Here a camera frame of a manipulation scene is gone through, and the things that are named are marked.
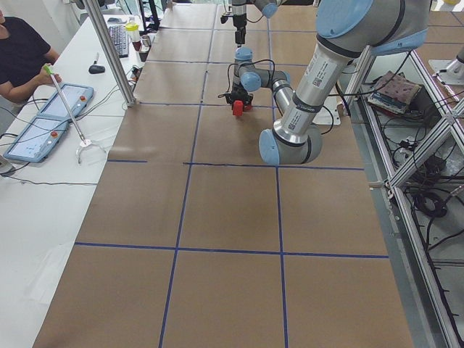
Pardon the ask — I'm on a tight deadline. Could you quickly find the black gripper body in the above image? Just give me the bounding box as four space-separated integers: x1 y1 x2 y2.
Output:
217 83 254 108
220 13 247 35

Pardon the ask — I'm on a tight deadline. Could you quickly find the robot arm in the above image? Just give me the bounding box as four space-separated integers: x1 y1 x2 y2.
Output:
224 1 431 165
220 0 285 47

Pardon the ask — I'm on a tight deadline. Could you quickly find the metal cup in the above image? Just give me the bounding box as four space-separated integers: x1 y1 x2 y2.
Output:
141 35 152 48

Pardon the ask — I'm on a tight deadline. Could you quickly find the yellow lid bottle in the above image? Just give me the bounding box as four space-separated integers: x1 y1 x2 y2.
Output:
125 21 141 51

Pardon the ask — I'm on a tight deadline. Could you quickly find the black keyboard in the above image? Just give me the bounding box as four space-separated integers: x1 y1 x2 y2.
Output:
108 25 129 58

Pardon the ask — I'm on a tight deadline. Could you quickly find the brown paper table cover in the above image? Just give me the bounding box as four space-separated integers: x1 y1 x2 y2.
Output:
34 4 413 347

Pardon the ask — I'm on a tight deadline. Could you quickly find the stack of books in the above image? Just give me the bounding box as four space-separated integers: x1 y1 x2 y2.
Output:
367 71 422 115

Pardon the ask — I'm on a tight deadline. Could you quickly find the upper teach pendant tablet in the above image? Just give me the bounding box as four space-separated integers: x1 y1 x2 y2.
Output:
36 83 94 120

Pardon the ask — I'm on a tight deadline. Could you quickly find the teach pendant tablet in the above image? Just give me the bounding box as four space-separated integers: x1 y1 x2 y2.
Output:
36 83 94 120
4 116 69 163

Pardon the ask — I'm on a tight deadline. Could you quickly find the reacher grabber stick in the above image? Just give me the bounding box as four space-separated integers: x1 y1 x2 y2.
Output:
42 64 107 165

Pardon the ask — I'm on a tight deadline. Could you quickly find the lower teach pendant tablet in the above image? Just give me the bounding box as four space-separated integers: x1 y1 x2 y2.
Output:
4 116 69 163

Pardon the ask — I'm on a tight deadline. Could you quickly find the seated person black shirt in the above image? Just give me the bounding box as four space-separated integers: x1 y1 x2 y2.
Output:
1 15 59 104

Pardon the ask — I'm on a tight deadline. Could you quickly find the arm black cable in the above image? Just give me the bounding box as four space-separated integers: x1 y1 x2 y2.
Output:
226 59 277 96

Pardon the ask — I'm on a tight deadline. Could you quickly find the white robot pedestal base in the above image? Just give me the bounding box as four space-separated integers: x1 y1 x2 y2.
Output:
313 88 341 126

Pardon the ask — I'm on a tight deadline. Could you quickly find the aluminium frame post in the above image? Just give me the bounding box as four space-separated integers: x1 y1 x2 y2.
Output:
83 0 136 107

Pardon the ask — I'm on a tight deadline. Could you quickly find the aluminium side frame rail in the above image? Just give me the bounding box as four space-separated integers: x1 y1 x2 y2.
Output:
352 43 463 347

